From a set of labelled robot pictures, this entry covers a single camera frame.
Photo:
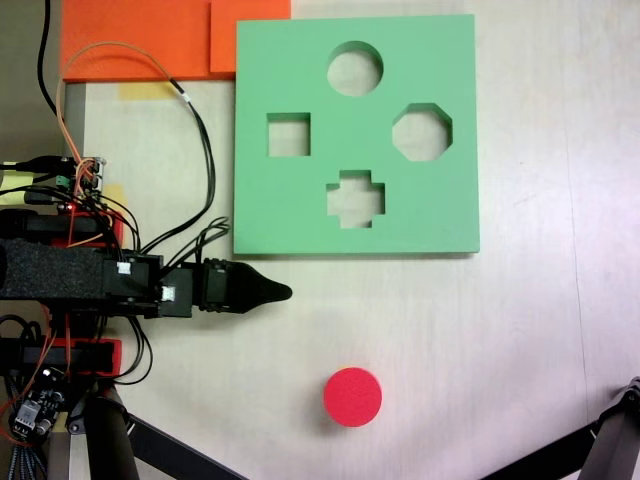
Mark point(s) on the red table clamp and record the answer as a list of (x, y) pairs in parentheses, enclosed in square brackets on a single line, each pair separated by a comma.
[(117, 232), (112, 357)]

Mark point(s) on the red cylinder block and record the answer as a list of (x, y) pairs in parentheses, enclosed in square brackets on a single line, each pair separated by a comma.
[(353, 397)]

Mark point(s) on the black tripod brace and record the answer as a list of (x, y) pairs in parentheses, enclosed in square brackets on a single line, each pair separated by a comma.
[(180, 452)]

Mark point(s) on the yellow tape piece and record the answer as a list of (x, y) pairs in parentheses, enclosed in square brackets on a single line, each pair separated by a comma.
[(115, 195), (142, 91)]

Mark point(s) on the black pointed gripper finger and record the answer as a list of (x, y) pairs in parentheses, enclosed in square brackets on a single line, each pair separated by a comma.
[(260, 292)]

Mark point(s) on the small orange foam block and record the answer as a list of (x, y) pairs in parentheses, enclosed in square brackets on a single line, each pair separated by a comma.
[(250, 35)]

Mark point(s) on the black tripod leg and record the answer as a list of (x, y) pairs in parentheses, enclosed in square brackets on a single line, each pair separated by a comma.
[(112, 445), (617, 425)]

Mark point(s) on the black circuit board with capacitors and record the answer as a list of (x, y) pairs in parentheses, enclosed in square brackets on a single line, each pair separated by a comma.
[(37, 405)]

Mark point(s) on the green shape sorter board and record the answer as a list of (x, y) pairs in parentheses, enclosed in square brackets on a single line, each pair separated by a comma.
[(280, 210)]

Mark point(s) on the large orange foam block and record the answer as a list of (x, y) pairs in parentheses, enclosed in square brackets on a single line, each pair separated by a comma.
[(130, 30)]

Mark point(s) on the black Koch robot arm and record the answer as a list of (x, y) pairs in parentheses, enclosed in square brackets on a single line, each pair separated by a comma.
[(50, 275)]

